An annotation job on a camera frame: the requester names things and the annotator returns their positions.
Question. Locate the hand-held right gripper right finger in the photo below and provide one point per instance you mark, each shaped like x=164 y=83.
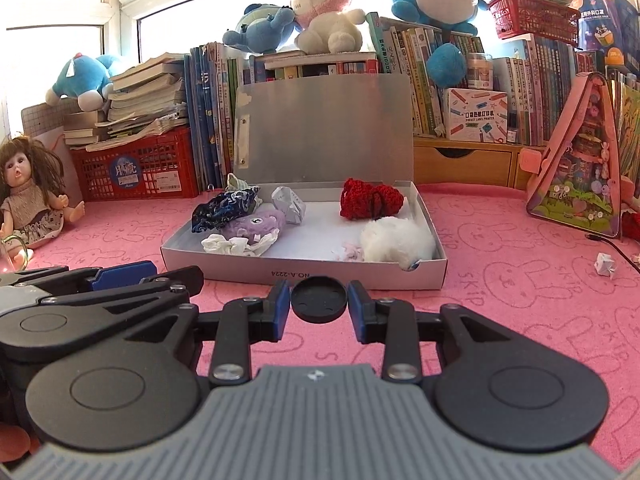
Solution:
x=357 y=310

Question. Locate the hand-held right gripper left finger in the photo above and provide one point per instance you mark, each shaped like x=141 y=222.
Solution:
x=281 y=310

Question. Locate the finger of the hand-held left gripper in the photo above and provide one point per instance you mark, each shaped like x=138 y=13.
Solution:
x=125 y=275
x=150 y=285

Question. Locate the black round lid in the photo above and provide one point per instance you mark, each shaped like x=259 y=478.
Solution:
x=319 y=300

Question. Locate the pink patterned paper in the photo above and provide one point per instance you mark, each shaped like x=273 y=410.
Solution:
x=352 y=251

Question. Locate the white fluffy plush toy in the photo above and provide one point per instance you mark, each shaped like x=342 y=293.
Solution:
x=395 y=242

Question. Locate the white tissue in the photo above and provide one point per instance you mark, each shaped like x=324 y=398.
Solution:
x=230 y=245

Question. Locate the purple plush toy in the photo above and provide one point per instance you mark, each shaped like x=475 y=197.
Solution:
x=255 y=225

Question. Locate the blue floral fabric pouch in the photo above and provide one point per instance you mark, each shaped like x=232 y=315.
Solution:
x=225 y=210

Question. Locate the red knitted pouch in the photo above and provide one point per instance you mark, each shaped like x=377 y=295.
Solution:
x=370 y=197

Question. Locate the green patterned cloth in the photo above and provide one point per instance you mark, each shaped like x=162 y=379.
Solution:
x=237 y=182

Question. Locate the grey cardboard box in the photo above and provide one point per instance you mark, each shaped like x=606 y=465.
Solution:
x=325 y=135

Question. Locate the red plastic crate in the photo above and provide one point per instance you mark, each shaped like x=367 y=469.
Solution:
x=160 y=170

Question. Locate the brown haired doll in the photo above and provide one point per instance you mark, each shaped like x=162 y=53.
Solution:
x=27 y=185

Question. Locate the pink rabbit print mat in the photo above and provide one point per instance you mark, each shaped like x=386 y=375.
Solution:
x=500 y=285

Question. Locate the stack of worn books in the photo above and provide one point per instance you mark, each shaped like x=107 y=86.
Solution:
x=145 y=100

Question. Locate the grey grid cutting mat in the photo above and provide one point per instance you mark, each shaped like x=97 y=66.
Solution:
x=40 y=120

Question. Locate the wooden drawer shelf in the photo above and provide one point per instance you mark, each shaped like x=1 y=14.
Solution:
x=475 y=160

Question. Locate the blue white cat plush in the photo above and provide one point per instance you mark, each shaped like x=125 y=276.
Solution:
x=80 y=80

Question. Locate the white printed carton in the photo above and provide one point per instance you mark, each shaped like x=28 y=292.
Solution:
x=475 y=115

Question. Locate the row of green spine books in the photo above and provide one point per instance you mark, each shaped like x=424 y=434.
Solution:
x=420 y=85

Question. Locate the flat stacked books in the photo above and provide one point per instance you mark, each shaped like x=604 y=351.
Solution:
x=320 y=65

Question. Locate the pink triangular toy box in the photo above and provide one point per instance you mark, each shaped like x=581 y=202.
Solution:
x=580 y=185

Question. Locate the row of blue spine books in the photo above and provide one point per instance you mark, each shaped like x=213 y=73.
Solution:
x=540 y=95

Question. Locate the blue long eared plush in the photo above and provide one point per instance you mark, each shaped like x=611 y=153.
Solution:
x=265 y=25

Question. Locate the red knitted cloth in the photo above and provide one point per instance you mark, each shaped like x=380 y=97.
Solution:
x=631 y=225

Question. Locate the pink white bunny plush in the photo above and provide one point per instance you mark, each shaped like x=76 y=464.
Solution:
x=325 y=10

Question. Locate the colourful picture books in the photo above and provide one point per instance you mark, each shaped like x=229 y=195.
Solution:
x=630 y=130

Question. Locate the red mesh basket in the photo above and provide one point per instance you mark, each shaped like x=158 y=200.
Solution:
x=535 y=15

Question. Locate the dark blue printed box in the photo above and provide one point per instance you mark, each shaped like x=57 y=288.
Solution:
x=610 y=25

